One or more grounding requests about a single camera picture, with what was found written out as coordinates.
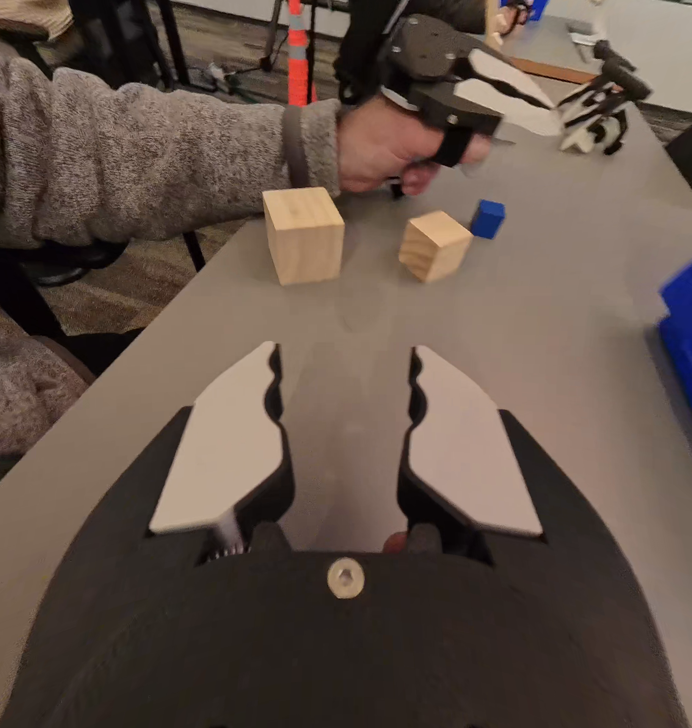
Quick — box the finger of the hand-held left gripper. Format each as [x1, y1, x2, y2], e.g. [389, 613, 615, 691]
[469, 48, 555, 110]
[453, 77, 561, 138]

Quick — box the black metal table frame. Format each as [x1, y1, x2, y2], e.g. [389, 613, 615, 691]
[67, 0, 193, 89]

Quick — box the black and white device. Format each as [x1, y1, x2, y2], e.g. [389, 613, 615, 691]
[559, 40, 654, 155]

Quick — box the blue plastic bin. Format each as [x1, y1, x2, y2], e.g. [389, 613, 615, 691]
[657, 247, 692, 447]

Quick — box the medium plain wooden cube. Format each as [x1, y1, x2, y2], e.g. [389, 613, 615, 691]
[398, 210, 474, 283]

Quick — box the person's left forearm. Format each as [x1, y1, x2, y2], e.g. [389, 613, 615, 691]
[0, 31, 344, 249]

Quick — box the small blue wooden cube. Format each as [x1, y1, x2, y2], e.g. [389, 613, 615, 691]
[470, 199, 506, 240]

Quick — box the orange striped traffic cone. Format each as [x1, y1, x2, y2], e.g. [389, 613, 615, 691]
[286, 0, 318, 107]

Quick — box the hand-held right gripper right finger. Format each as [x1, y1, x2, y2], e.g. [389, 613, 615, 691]
[396, 345, 545, 551]

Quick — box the large plain wooden cube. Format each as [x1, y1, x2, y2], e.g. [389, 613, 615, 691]
[263, 187, 346, 286]

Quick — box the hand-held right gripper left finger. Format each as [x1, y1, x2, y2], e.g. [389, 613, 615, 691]
[148, 341, 296, 556]

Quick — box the person's left hand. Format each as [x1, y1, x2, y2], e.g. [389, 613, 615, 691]
[336, 93, 493, 197]

